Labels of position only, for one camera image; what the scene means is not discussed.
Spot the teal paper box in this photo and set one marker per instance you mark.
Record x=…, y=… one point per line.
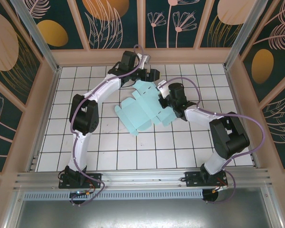
x=142, y=107

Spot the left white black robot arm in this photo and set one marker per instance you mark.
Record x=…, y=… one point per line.
x=104, y=88

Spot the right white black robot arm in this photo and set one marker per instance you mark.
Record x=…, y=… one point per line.
x=199, y=116

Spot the grey metal sheet panel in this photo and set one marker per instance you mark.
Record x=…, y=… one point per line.
x=142, y=213

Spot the long aluminium base rail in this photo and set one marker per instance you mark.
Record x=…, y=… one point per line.
x=142, y=177

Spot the aluminium frame post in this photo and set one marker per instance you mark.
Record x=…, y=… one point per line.
x=39, y=40
x=244, y=35

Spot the short aluminium side rail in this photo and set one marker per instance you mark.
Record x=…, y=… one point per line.
x=255, y=161
x=34, y=164

